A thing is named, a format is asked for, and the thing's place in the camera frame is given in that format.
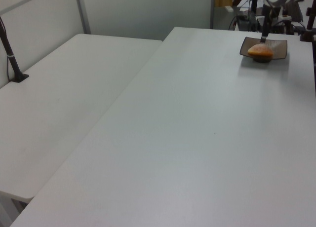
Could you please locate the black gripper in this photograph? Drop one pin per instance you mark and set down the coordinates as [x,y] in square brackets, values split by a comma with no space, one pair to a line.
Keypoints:
[266,16]

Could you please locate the sugared orange bread roll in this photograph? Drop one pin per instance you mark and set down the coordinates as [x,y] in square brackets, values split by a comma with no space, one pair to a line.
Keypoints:
[260,50]

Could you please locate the grey metal partition post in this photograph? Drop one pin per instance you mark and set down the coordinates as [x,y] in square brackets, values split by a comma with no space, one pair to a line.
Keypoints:
[212,8]

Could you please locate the dark brown clamp stand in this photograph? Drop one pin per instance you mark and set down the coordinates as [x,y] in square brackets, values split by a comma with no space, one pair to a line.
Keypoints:
[308,30]

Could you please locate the black camera stand pole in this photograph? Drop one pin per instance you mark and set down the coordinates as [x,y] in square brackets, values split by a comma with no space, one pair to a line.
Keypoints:
[11,55]

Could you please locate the small white box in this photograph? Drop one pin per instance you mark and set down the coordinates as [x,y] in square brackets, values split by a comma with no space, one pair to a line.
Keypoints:
[229,8]

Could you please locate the black equipment box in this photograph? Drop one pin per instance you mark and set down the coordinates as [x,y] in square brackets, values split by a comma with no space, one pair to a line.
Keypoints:
[245,23]

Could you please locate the brown square ceramic plate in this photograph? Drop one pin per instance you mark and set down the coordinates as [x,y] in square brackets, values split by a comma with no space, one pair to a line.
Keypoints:
[280,49]

